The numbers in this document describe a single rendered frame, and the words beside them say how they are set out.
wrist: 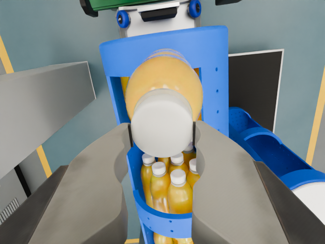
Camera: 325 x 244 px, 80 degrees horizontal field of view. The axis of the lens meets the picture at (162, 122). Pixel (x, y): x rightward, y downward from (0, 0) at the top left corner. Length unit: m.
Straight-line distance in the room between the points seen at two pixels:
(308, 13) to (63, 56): 1.83
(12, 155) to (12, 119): 0.13
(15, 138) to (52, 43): 1.01
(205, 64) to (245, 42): 1.34
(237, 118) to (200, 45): 1.30
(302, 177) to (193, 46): 0.68
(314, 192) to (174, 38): 0.74
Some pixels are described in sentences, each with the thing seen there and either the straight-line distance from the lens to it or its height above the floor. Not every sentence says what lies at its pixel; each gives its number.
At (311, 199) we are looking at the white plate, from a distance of 0.92.
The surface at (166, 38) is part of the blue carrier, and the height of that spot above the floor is 1.23.
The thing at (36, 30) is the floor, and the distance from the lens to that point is 1.82.
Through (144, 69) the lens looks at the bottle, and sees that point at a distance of 0.16.
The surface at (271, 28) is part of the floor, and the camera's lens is 1.78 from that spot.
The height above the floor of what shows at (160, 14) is 1.05.
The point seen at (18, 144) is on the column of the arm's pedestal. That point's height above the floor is 0.92.
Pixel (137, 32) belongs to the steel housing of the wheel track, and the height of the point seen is 0.93.
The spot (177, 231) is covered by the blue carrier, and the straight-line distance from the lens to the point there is 0.55.
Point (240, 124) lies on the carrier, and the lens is 1.66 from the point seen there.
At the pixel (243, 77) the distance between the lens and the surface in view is 1.57.
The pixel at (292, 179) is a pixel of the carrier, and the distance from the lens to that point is 0.89.
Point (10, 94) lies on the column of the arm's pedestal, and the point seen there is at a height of 0.86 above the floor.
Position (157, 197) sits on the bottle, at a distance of 0.59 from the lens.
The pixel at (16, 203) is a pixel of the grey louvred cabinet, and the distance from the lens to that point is 2.27.
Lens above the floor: 1.58
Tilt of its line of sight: 68 degrees down
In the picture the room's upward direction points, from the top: 178 degrees clockwise
